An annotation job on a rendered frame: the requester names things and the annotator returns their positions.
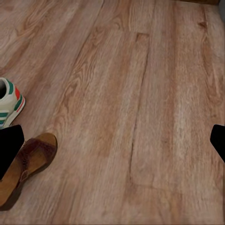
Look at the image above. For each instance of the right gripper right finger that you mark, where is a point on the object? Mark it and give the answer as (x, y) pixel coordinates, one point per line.
(217, 139)

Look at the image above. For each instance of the gym shoe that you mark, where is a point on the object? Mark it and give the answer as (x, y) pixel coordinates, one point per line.
(11, 103)

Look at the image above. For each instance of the sandal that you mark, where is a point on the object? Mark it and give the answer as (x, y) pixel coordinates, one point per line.
(34, 157)

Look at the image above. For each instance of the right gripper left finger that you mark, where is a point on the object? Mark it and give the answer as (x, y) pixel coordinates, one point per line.
(11, 141)

